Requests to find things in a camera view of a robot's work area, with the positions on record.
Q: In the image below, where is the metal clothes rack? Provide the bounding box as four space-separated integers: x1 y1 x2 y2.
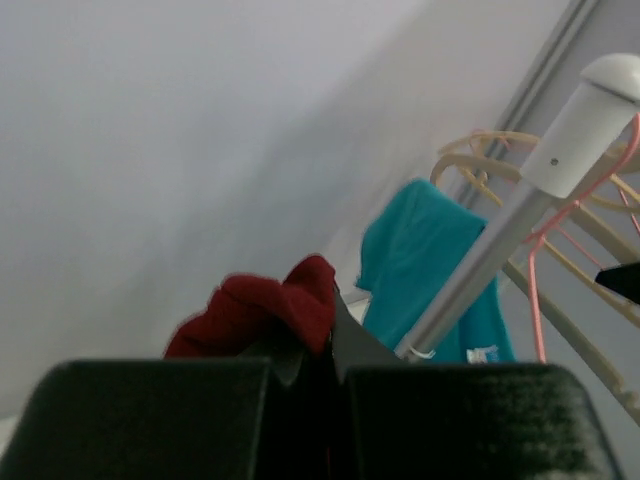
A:
395 53 639 363

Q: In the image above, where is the maroon t shirt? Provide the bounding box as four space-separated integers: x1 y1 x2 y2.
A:
164 255 336 358

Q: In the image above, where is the beige hanger with maroon shirt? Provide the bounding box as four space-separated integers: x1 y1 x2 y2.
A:
429 152 640 416

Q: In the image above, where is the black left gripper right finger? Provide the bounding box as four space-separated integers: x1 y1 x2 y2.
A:
330 300 623 479

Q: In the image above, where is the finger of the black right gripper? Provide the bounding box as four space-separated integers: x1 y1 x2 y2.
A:
594 263 640 305

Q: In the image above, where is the teal t shirt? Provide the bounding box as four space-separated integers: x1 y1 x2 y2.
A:
356 179 515 364

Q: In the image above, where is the pink wire hanger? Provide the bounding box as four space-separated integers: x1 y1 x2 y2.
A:
522 112 640 364

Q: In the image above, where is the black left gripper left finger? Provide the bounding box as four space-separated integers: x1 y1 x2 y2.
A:
1 348 330 479

